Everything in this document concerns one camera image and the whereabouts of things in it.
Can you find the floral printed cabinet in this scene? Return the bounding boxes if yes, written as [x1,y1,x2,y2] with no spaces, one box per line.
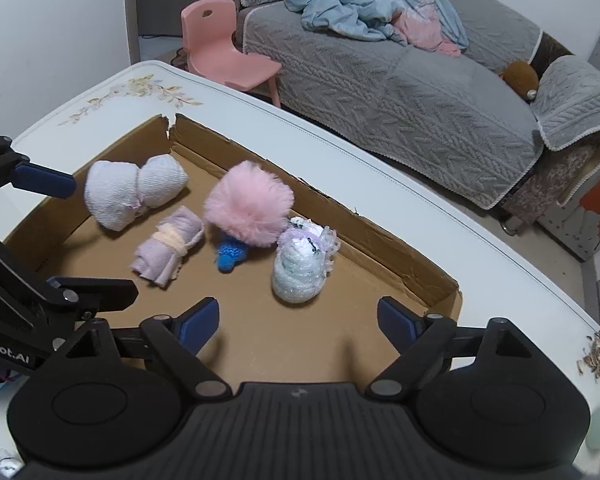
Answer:
[536,152,600,263]

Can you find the pink plastic chair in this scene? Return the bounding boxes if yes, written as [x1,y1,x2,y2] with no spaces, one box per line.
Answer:
[180,0,284,110]

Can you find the light blue blanket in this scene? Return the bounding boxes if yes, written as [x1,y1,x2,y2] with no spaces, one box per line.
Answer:
[284,0,470,57]

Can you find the white sock bundle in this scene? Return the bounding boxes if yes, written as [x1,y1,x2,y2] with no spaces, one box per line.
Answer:
[83,154,189,233]

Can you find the brown plush toy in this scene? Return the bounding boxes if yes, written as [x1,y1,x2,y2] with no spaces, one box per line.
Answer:
[499,59,540,102]

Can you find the pink fluffy blue knit bundle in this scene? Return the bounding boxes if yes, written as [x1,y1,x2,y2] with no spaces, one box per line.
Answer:
[203,161,295,275]

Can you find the white lace rolled sock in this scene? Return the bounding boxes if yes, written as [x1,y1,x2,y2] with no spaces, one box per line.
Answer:
[271,216,342,306]

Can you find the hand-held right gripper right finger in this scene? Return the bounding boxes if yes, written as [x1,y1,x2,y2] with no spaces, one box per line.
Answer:
[364,297,548,405]

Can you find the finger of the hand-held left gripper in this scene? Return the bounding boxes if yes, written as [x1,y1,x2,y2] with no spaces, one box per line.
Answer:
[0,134,77,200]
[0,222,140,323]

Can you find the grey sofa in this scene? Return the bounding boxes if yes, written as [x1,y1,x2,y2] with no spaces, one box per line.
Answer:
[202,0,600,211]

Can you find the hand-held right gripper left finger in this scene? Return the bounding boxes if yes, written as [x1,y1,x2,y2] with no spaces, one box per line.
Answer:
[54,297,231,405]

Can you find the lilac rolled sock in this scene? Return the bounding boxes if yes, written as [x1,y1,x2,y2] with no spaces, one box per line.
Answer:
[132,205,205,289]

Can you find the brown cardboard box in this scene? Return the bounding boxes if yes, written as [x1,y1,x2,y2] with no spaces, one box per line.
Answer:
[2,114,464,377]

